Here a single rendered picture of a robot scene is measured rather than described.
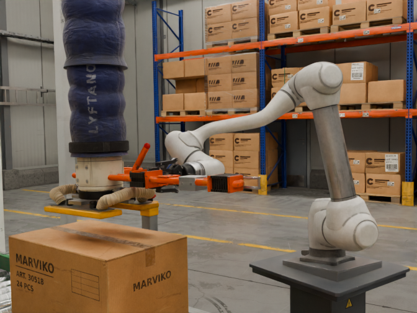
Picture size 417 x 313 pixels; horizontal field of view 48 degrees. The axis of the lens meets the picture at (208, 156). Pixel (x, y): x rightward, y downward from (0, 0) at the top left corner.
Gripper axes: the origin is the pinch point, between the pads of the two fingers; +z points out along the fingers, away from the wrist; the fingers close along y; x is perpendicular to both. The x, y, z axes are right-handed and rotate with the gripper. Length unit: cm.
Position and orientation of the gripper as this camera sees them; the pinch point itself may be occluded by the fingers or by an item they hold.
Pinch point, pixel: (149, 178)
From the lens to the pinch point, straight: 166.6
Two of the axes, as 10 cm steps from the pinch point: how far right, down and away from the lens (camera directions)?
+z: -6.1, 0.5, -7.9
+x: -7.9, -0.3, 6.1
